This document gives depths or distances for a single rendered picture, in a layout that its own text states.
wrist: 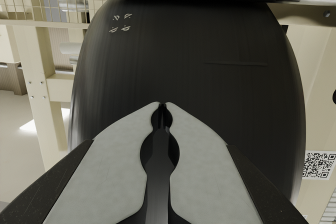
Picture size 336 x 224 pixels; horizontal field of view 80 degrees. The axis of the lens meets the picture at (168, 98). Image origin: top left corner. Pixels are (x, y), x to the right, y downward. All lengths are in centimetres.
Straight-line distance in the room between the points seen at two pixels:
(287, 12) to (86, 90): 41
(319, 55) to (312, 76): 4
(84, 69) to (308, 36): 39
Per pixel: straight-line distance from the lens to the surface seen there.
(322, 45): 44
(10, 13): 97
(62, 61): 729
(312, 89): 45
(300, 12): 46
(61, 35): 713
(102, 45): 24
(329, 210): 68
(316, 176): 56
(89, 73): 24
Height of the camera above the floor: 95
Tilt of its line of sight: 22 degrees up
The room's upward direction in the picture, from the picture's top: 177 degrees counter-clockwise
